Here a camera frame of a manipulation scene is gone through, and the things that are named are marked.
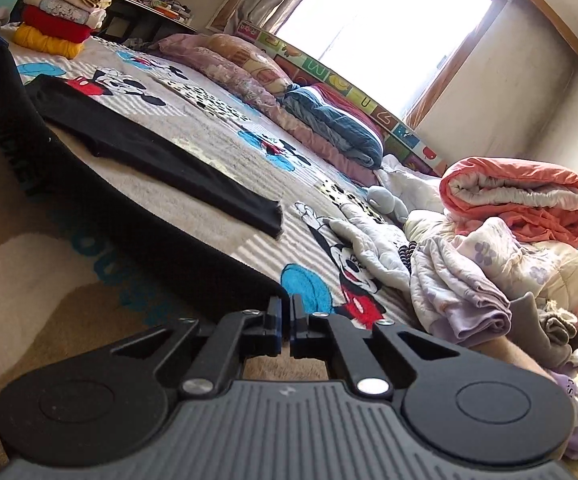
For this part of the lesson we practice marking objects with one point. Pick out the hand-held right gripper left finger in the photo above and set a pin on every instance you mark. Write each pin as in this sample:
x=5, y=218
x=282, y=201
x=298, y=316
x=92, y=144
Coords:
x=278, y=329

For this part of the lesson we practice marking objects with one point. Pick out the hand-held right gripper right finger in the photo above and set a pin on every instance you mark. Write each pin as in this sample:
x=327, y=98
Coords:
x=296, y=325

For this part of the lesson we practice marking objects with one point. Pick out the black pants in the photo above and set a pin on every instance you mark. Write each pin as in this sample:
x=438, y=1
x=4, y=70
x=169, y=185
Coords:
x=134, y=140

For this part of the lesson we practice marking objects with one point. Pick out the yellow folded sweater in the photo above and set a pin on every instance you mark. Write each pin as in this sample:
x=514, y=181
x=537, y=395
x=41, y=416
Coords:
x=49, y=40

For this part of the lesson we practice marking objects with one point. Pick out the red folded garment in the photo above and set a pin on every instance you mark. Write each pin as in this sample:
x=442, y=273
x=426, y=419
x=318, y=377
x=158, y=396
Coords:
x=58, y=21

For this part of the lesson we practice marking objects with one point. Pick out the grey white printed cloth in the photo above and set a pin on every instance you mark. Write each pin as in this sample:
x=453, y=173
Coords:
x=369, y=252

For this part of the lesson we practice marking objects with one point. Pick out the grey plush toy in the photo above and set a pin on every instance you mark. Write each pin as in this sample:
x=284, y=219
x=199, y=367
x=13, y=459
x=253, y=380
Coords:
x=385, y=201

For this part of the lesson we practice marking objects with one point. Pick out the dark wooden desk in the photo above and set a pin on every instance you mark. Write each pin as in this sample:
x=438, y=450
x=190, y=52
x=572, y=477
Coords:
x=141, y=16

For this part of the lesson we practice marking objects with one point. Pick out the white purple floral quilt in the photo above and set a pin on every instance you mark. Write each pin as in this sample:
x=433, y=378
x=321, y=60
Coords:
x=469, y=285

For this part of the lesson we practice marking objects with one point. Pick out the white padded quilt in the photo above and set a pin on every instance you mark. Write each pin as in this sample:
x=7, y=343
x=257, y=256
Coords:
x=411, y=180

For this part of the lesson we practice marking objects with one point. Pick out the blue folded quilt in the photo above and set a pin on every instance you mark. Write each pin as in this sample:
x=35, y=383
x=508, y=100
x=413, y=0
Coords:
x=334, y=122

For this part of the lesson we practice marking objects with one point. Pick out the person's bare leg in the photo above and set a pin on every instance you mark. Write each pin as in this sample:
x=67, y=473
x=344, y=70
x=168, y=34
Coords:
x=511, y=356

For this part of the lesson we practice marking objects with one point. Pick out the purple floral pillow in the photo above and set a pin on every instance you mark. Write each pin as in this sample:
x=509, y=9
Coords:
x=209, y=60

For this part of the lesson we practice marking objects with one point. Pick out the cartoon mouse printed blanket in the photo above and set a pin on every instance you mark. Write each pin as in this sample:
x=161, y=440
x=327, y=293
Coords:
x=204, y=110

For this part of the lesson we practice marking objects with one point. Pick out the grey garment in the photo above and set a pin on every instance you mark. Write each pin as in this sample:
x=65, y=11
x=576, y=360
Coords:
x=531, y=322

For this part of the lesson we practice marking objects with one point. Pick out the colourful alphabet foam mat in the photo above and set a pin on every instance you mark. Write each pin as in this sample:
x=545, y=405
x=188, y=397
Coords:
x=349, y=87

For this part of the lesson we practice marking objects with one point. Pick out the coral rolled quilt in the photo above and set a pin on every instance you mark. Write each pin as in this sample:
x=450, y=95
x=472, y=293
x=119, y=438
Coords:
x=519, y=195

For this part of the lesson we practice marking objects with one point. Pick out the orange cartoon pillow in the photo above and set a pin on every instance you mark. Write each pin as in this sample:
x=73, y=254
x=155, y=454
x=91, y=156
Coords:
x=251, y=60

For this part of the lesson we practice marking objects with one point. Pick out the window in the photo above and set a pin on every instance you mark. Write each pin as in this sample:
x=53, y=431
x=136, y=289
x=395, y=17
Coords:
x=384, y=25

